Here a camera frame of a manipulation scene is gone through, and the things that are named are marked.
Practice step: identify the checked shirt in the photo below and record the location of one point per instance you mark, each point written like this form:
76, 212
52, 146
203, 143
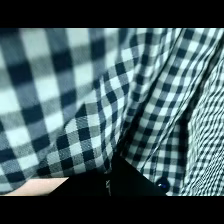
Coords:
110, 86

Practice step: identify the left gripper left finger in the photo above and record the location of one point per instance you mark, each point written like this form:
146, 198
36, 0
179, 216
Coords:
83, 185

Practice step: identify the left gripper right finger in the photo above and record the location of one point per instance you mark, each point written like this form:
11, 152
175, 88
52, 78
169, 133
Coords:
133, 181

